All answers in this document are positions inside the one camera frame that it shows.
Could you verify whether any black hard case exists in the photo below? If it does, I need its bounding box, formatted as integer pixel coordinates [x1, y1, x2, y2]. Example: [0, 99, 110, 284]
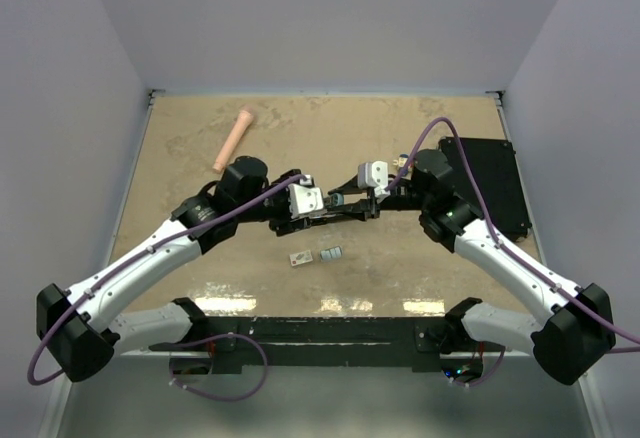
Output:
[438, 137, 531, 242]

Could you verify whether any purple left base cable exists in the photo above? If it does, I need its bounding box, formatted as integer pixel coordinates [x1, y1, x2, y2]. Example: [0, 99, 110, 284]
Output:
[167, 332, 271, 401]

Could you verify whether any pink toy microphone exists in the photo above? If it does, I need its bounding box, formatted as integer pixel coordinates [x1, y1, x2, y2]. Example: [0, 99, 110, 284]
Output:
[213, 108, 255, 173]

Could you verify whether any grey staple box sleeve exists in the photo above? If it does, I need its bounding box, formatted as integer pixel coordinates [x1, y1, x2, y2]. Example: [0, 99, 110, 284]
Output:
[289, 250, 314, 267]

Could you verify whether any staple tray with staples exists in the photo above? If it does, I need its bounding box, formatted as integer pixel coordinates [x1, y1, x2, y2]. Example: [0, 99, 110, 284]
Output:
[319, 246, 343, 262]

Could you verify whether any light blue small stapler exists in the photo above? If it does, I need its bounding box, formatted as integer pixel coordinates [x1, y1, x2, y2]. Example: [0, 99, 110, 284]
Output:
[324, 193, 344, 208]

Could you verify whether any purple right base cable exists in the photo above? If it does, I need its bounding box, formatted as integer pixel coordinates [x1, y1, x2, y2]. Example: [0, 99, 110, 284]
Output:
[447, 345, 506, 389]

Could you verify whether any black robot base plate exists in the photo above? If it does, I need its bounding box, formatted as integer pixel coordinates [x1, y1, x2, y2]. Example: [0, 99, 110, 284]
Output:
[180, 316, 478, 374]

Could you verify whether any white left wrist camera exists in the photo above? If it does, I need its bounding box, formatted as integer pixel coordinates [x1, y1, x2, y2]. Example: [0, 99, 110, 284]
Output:
[287, 175, 325, 219]

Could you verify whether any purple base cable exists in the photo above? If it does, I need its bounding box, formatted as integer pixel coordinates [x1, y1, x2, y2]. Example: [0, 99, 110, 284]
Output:
[167, 332, 271, 401]
[447, 345, 506, 389]

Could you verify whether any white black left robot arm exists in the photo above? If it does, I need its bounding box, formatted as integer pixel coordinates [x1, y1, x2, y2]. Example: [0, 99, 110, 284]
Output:
[27, 156, 324, 385]

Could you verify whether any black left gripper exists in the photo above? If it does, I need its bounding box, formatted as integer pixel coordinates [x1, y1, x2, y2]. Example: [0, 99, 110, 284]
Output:
[237, 170, 311, 236]

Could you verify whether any black stapler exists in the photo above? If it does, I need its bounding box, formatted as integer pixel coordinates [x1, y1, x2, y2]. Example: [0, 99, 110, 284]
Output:
[302, 205, 358, 230]

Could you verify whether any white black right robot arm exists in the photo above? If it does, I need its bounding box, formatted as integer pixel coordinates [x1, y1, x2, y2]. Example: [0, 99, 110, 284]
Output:
[325, 149, 616, 385]

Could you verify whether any red toy block car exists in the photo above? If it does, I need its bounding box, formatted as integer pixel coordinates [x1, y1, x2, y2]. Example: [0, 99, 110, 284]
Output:
[393, 154, 409, 169]

